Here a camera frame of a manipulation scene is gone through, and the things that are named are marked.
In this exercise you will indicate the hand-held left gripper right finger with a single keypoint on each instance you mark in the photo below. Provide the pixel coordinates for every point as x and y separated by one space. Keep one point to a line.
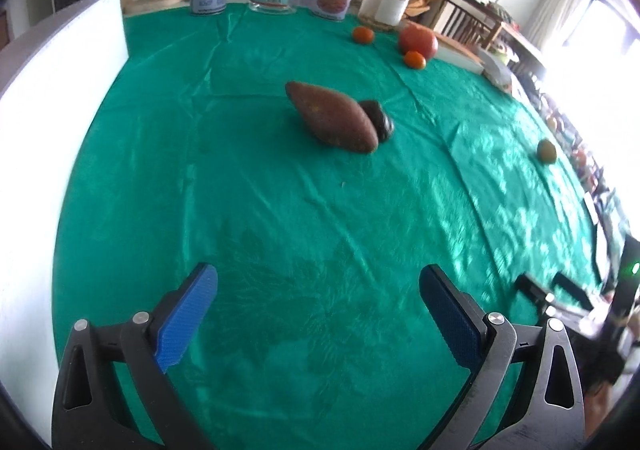
450 320

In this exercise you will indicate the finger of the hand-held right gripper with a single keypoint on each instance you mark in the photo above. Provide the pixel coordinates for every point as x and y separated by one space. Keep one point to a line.
575 291
532 287

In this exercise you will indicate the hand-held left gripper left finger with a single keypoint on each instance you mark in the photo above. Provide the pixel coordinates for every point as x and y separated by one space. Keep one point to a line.
187 315

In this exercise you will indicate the large sweet potato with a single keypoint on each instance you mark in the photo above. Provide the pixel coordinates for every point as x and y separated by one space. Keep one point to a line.
330 118

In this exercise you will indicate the small tangerine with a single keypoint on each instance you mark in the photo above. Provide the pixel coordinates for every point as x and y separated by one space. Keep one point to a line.
415 60
363 34

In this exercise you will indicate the red apple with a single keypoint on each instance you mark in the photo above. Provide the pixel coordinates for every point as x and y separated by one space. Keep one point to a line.
417 39

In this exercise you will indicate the green tablecloth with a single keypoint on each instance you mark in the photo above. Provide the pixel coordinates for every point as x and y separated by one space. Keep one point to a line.
300 230

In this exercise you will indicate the dark wrinkled passion fruit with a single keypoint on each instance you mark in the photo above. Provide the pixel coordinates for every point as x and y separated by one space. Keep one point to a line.
382 125

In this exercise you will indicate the white plastic bag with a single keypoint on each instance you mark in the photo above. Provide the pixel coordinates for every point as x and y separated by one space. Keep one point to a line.
497 70

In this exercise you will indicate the wooden chair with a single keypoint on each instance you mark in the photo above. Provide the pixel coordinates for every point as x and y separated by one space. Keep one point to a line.
480 15

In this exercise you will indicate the brown cardboard box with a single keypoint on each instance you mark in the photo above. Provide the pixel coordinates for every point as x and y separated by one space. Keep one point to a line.
152 0

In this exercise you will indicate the clear jar black lid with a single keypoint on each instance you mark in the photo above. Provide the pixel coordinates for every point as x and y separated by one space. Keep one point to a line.
385 3

